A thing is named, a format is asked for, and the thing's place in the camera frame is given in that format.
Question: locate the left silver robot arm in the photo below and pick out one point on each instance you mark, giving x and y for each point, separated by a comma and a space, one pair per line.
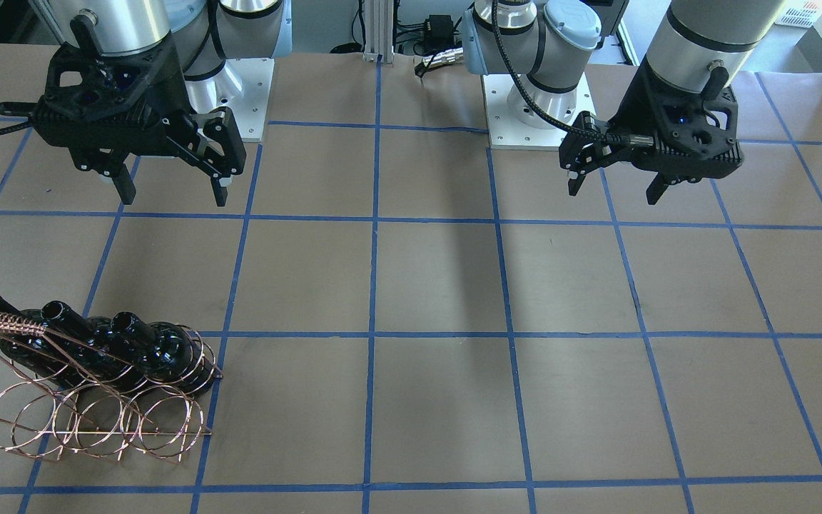
544, 49

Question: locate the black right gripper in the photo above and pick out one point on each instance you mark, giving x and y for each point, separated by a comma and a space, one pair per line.
166, 86

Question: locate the dark wine bottle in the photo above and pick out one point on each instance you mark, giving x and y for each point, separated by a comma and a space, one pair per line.
163, 352
95, 345

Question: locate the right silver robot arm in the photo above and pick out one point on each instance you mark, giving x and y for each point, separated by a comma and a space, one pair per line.
206, 35

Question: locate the dark wine bottle in rack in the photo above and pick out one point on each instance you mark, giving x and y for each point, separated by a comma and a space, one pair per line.
163, 352

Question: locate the aluminium frame post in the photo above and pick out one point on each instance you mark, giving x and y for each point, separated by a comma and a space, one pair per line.
378, 25

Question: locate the copper wire wine rack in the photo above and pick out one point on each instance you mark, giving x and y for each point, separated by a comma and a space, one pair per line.
43, 422

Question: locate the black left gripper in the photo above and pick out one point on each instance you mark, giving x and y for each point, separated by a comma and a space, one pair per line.
632, 108

